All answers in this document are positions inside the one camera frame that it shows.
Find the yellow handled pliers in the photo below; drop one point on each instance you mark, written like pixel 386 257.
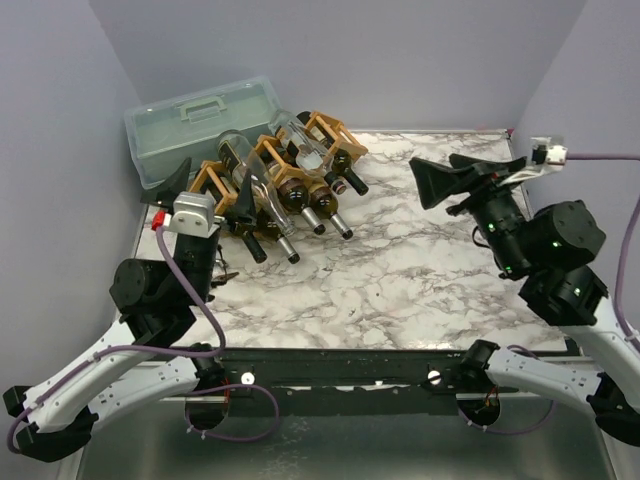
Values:
pixel 222 279

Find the green plastic toolbox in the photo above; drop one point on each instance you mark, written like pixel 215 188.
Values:
pixel 163 134

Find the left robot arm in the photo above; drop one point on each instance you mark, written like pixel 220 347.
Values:
pixel 165 342

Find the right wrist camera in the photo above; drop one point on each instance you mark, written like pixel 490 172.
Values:
pixel 548 156

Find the clear glass bottle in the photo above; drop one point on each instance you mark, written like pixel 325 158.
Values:
pixel 239 158

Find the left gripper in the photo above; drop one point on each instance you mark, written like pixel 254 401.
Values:
pixel 165 195

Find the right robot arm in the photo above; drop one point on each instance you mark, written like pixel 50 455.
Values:
pixel 550 253

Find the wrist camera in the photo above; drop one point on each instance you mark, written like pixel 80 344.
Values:
pixel 191 214
pixel 548 156

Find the clear square liquor bottle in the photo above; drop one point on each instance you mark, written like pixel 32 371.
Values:
pixel 309 155

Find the green wine bottle black neck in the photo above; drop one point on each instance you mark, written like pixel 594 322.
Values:
pixel 296 198

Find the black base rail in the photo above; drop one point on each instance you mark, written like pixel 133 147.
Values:
pixel 334 382

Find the green wine bottle silver neck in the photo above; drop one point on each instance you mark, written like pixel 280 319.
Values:
pixel 325 204

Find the wooden wine rack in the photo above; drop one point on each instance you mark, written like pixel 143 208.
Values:
pixel 215 179

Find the wine bottle in rack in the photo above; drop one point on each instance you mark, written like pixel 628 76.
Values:
pixel 273 165

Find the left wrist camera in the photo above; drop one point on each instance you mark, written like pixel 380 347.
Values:
pixel 191 214

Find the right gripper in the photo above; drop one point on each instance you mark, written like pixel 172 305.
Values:
pixel 477 186

